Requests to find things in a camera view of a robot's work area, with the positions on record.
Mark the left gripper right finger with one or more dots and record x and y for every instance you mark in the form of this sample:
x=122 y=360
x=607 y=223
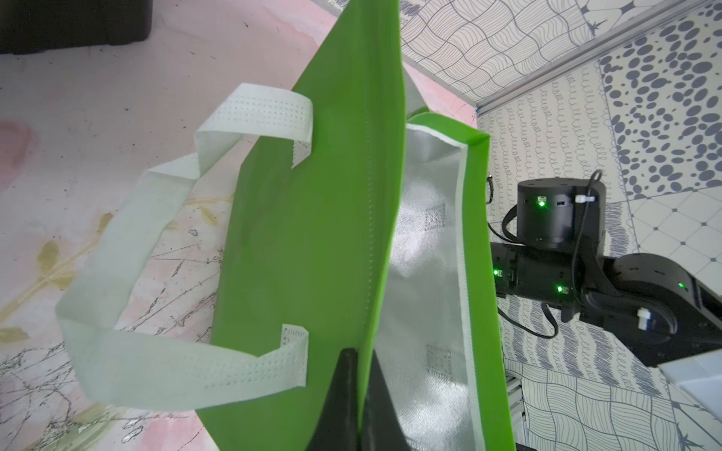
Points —
x=381 y=429

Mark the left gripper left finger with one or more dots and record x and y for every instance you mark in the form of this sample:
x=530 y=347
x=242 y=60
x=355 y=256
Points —
x=337 y=425

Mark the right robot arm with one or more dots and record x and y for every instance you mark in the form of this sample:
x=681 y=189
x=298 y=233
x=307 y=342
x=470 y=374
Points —
x=550 y=250

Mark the green insulated delivery bag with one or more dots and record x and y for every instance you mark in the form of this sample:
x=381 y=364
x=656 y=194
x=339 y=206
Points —
x=356 y=223

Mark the black plastic toolbox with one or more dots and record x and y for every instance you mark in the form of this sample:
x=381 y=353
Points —
x=33 y=26

